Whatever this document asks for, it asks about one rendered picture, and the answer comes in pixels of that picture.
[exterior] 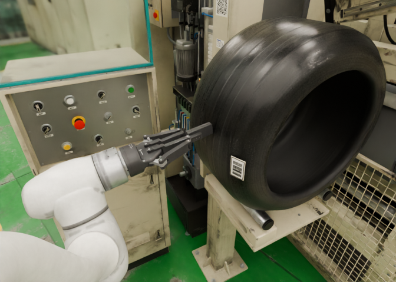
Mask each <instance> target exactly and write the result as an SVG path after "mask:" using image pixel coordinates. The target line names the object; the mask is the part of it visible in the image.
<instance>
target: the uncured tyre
mask: <svg viewBox="0 0 396 282"><path fill-rule="evenodd" d="M386 85H387V79H386V73H385V68H384V64H383V63H382V59H381V57H380V53H379V51H378V49H377V47H376V45H375V44H374V43H373V41H372V40H371V39H370V38H369V37H367V36H366V35H364V34H363V33H361V32H359V31H357V30H356V29H354V28H351V27H350V26H346V25H340V24H333V23H329V22H322V21H316V20H312V19H305V18H299V17H295V16H279V17H275V18H270V19H266V20H263V21H259V22H257V23H255V24H252V25H250V26H248V27H247V28H245V29H243V30H241V31H240V32H239V33H237V34H236V35H235V36H234V37H232V38H231V39H230V40H229V41H227V43H225V44H224V46H222V47H221V49H220V50H219V51H218V52H217V54H216V55H215V56H214V57H213V59H212V60H211V61H210V63H209V64H208V66H207V68H206V69H205V71H204V73H203V75H202V77H201V79H200V81H199V83H198V86H197V88H196V92H195V94H194V97H193V102H192V108H191V113H190V129H192V128H195V127H198V126H200V125H202V124H205V123H207V122H210V123H211V124H212V128H213V134H210V135H208V136H206V137H203V138H202V139H200V140H197V141H195V142H193V143H194V146H195V149H196V151H197V154H198V156H199V157H200V159H201V160H202V162H203V163H204V164H205V166H206V167H207V168H208V169H209V170H210V171H211V173H212V174H213V175H214V176H215V177H216V178H217V179H218V181H219V182H220V183H221V184H222V186H224V188H225V189H226V190H227V191H228V193H229V194H230V195H231V196H232V197H233V198H234V199H235V200H237V201H238V202H240V203H242V204H244V205H245V206H247V207H249V208H252V209H254V210H261V211H273V210H287V209H290V208H294V207H296V206H299V205H301V204H303V203H305V202H307V201H309V200H311V199H312V198H314V197H316V196H317V195H318V194H320V193H321V192H323V190H325V189H326V188H328V187H329V186H330V185H331V184H332V183H333V182H334V181H335V180H336V179H337V178H338V177H339V176H340V175H341V174H342V173H343V172H344V171H345V170H346V169H347V168H348V167H349V166H350V164H351V163H352V162H353V160H354V159H355V158H356V157H357V155H358V154H359V152H360V151H361V150H362V148H363V146H364V145H365V143H366V142H367V140H368V138H369V136H370V135H371V133H372V131H373V129H374V127H375V125H376V123H377V121H378V118H379V115H380V113H381V110H382V106H383V103H384V98H385V92H386ZM231 156H233V157H236V158H238V159H240V160H242V161H245V162H246V163H245V174H244V180H243V181H242V180H240V179H238V178H236V177H234V176H232V175H230V163H231Z"/></svg>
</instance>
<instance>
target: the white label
mask: <svg viewBox="0 0 396 282"><path fill-rule="evenodd" d="M245 163H246V162H245V161H242V160H240V159H238V158H236V157H233V156H231V163H230V175H232V176H234V177H236V178H238V179H240V180H242V181H243V180H244V174H245Z"/></svg>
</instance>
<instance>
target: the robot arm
mask: <svg viewBox="0 0 396 282"><path fill-rule="evenodd" d="M210 134H213V128H212V124H211V123H210V122H207V123H205V124H202V125H200V126H198V127H195V128H192V129H190V130H187V131H186V130H185V128H182V131H181V130H180V128H176V129H173V130H169V131H165V132H160V133H157V134H152V135H144V136H143V138H144V141H143V142H141V143H139V144H138V145H135V144H133V143H131V144H128V145H125V146H123V147H120V148H119V151H117V149H116V147H112V148H109V149H107V150H104V151H102V152H99V153H95V154H94V155H91V156H88V157H81V158H75V159H71V160H68V161H65V162H62V163H60V164H58V165H55V166H53V167H51V168H50V169H48V170H46V171H44V172H43V173H41V174H39V175H38V176H36V177H34V178H33V179H31V180H30V181H28V182H27V183H26V184H25V185H24V187H23V189H22V194H21V195H22V202H23V205H24V208H25V211H26V212H27V214H28V215H29V216H30V217H31V218H36V219H41V220H48V219H51V218H54V217H55V218H56V219H57V221H58V222H59V224H60V225H61V227H62V229H63V232H64V234H65V239H66V241H65V242H64V245H65V249H63V248H61V247H58V246H56V245H54V244H51V243H49V242H47V241H45V240H42V239H40V238H37V237H34V236H32V235H28V234H23V233H16V232H10V231H0V282H120V281H121V280H122V279H123V277H124V276H125V274H126V272H127V269H128V251H127V246H126V243H125V241H124V238H123V235H122V233H121V230H120V228H119V226H118V224H117V221H116V219H115V217H114V216H113V214H112V213H111V211H110V209H109V207H108V204H107V202H106V199H105V194H104V193H105V192H106V191H110V190H111V189H113V188H116V187H118V186H120V185H122V184H125V183H127V182H128V176H129V175H130V177H133V176H135V175H138V174H140V173H143V172H144V171H145V168H146V167H152V166H154V165H158V166H160V169H161V170H163V169H165V168H166V167H167V166H168V165H169V164H170V163H171V162H173V161H174V160H176V159H177V158H179V157H181V156H182V155H183V154H185V153H187V152H188V151H190V150H191V149H192V143H193V142H195V141H197V140H200V139H202V138H203V137H206V136H208V135H210Z"/></svg>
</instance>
